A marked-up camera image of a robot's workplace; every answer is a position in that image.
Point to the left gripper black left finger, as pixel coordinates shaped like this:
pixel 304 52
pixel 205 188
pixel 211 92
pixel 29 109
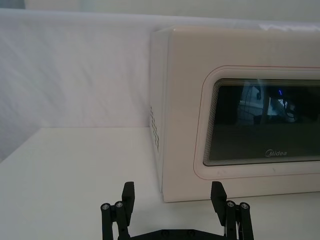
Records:
pixel 128 197

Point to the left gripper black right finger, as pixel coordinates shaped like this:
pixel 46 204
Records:
pixel 220 200

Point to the white table cloth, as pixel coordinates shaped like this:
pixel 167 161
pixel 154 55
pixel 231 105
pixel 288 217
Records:
pixel 75 180

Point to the cream microwave oven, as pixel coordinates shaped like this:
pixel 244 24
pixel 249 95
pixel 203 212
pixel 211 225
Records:
pixel 185 100

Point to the white curtain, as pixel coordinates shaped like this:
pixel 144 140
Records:
pixel 75 70

